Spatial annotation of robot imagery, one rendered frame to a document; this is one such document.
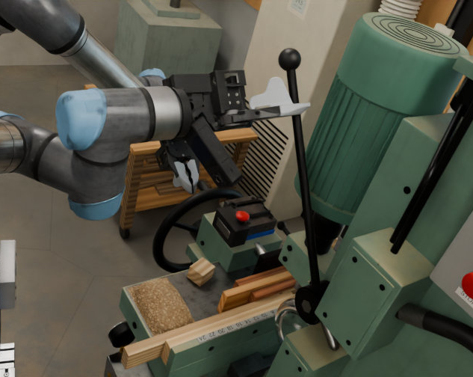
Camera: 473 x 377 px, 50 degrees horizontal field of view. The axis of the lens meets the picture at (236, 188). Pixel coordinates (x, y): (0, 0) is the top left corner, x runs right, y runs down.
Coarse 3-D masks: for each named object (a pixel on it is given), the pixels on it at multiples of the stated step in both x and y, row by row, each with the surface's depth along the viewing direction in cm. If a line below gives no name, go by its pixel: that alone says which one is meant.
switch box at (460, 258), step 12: (468, 228) 54; (456, 240) 56; (468, 240) 55; (456, 252) 56; (468, 252) 55; (444, 264) 57; (456, 264) 56; (468, 264) 55; (432, 276) 59; (444, 276) 58; (456, 276) 56; (444, 288) 58; (456, 288) 57; (456, 300) 57; (468, 312) 56
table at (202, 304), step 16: (192, 256) 120; (176, 272) 108; (224, 272) 112; (240, 272) 113; (176, 288) 105; (192, 288) 106; (208, 288) 107; (224, 288) 108; (128, 304) 100; (192, 304) 102; (208, 304) 103; (128, 320) 101; (144, 320) 96; (144, 336) 96; (272, 336) 103; (224, 352) 96; (240, 352) 100; (160, 368) 92; (192, 368) 93; (208, 368) 96
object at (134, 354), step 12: (264, 300) 103; (276, 300) 104; (228, 312) 98; (240, 312) 99; (192, 324) 94; (204, 324) 94; (156, 336) 89; (168, 336) 90; (132, 348) 86; (144, 348) 87; (156, 348) 88; (132, 360) 86; (144, 360) 89
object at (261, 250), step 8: (256, 248) 112; (264, 248) 112; (280, 248) 108; (256, 256) 112; (264, 256) 105; (272, 256) 106; (256, 264) 107; (264, 264) 106; (272, 264) 108; (280, 264) 110; (256, 272) 107
